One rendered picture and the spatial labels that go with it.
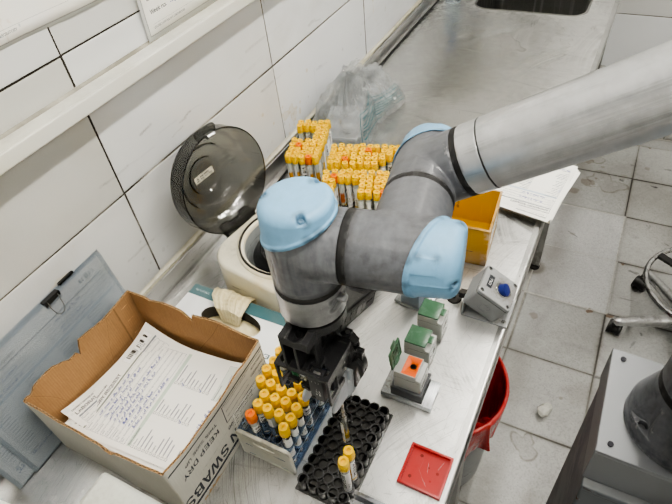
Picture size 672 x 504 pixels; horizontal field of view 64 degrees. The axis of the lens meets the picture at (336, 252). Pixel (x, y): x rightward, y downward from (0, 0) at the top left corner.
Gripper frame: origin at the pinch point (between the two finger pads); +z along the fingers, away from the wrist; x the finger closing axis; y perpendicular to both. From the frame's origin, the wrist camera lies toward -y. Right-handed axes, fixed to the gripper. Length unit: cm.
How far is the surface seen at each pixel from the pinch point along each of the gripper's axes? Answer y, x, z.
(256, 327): -12.4, -24.8, 13.6
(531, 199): -70, 13, 16
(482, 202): -59, 5, 11
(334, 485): 7.3, 1.3, 15.4
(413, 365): -13.9, 5.7, 10.6
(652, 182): -214, 52, 105
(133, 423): 13.1, -31.6, 11.4
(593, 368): -97, 42, 105
